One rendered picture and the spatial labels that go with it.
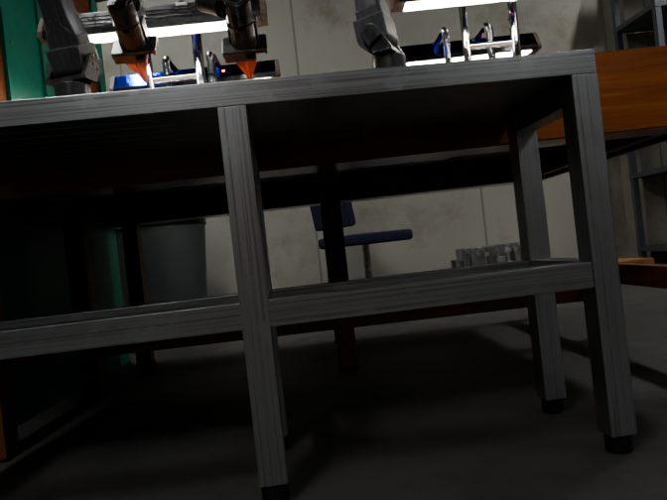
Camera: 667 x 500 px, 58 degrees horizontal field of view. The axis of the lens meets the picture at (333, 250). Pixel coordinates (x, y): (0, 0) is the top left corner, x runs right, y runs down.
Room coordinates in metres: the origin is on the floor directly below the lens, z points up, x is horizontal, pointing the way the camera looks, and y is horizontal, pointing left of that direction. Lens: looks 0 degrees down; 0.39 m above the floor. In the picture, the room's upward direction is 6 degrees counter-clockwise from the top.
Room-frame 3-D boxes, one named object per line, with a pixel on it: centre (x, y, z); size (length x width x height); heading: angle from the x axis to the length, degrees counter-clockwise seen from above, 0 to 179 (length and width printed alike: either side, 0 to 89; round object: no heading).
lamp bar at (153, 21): (1.66, 0.42, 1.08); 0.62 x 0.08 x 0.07; 91
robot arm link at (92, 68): (1.13, 0.45, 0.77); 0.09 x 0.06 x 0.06; 79
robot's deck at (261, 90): (1.39, 0.17, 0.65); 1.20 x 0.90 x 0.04; 95
